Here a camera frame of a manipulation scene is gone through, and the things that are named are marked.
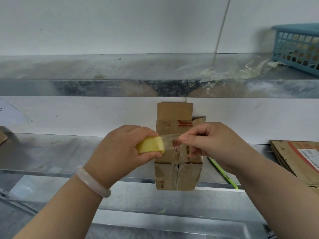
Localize person's left hand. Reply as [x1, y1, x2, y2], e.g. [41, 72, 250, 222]
[83, 125, 162, 190]

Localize person's right hand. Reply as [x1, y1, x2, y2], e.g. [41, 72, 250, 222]
[178, 121, 260, 175]

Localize green utility knife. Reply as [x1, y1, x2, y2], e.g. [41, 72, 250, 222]
[208, 156, 239, 190]

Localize yellow tape roll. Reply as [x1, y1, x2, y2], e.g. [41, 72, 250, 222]
[136, 133, 182, 154]

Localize large red-printed cardboard box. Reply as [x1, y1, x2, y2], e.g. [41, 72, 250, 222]
[154, 102, 207, 192]

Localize white-labelled cardboard box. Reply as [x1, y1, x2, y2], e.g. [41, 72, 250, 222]
[269, 139, 319, 195]

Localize person's right forearm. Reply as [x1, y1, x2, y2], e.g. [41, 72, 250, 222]
[234, 151, 319, 239]

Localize person's left forearm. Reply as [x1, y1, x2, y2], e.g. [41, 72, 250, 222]
[15, 175, 104, 239]

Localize pile of clear tape scraps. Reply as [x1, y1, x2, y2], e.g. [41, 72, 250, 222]
[174, 57, 282, 95]

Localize pile of assorted small items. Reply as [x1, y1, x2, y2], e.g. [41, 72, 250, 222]
[281, 35, 319, 66]

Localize blue plastic basket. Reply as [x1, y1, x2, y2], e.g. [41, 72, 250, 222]
[271, 23, 319, 77]

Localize white bangle bracelet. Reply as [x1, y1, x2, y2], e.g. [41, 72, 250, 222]
[75, 166, 111, 198]

